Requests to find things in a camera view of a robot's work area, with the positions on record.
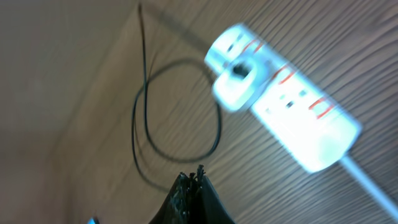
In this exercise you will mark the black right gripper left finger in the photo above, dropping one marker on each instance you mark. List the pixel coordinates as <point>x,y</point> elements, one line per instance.
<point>176,206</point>

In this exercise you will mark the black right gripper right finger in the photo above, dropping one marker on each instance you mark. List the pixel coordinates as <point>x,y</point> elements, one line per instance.
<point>204,204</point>

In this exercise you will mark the Samsung Galaxy smartphone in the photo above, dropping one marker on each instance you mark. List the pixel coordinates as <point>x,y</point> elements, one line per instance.
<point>93,220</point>

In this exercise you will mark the white power strip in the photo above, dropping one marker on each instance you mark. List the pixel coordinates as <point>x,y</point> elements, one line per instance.
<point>315,130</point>

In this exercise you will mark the white charger plug adapter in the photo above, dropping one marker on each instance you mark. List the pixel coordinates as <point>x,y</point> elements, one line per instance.
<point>241,83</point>

